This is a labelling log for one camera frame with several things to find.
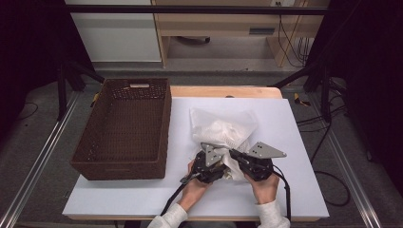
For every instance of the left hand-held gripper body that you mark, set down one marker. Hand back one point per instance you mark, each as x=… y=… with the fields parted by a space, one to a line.
x=210 y=155

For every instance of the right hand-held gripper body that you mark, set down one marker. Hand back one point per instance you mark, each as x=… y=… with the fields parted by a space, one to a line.
x=266 y=151

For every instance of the white garment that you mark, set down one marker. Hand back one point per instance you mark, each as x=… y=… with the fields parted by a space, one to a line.
x=228 y=131

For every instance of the white mesh laundry bag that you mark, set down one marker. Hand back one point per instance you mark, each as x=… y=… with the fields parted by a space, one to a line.
x=215 y=117

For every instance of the brown woven basket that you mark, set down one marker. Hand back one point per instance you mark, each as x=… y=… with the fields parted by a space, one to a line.
x=126 y=133

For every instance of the person's right hand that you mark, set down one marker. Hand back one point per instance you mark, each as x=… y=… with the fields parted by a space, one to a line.
x=266 y=190

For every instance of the person's left hand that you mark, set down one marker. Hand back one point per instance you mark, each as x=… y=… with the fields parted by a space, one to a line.
x=193 y=193

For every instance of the white table board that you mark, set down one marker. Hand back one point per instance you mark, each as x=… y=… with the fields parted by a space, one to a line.
x=285 y=126

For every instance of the yellow and black tool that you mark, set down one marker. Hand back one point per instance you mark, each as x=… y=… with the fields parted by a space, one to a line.
x=297 y=98

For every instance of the wooden table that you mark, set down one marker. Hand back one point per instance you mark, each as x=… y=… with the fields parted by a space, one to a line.
x=221 y=91

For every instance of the black metal stand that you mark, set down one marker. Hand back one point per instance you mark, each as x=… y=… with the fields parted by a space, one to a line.
x=61 y=95
x=325 y=95

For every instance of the small yellow object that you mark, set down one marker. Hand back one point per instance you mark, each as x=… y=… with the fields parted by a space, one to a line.
x=96 y=98

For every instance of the light wooden desk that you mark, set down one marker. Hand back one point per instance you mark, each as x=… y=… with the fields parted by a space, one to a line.
x=206 y=23

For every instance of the black curtain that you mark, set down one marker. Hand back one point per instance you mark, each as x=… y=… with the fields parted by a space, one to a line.
x=374 y=63
x=28 y=47

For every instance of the white cabinet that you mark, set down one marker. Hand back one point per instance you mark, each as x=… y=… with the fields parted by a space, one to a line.
x=117 y=38

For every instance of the aluminium floor rail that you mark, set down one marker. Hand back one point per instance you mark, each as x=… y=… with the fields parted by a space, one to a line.
x=42 y=156
x=358 y=193

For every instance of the black frame crossbar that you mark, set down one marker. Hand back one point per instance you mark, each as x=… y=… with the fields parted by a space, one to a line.
x=190 y=9

